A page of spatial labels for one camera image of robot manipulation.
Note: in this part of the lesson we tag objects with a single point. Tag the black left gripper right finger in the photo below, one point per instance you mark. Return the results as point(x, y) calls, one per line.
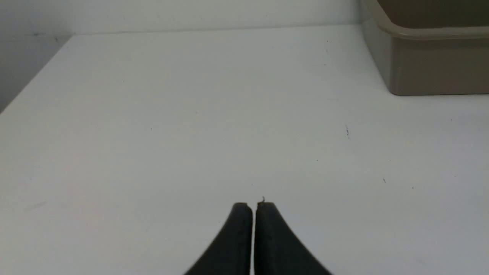
point(277, 250)

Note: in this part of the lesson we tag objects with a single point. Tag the tan plastic bin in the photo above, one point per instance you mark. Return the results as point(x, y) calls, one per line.
point(429, 47)

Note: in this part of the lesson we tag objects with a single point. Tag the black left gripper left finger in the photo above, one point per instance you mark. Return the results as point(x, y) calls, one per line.
point(230, 251)

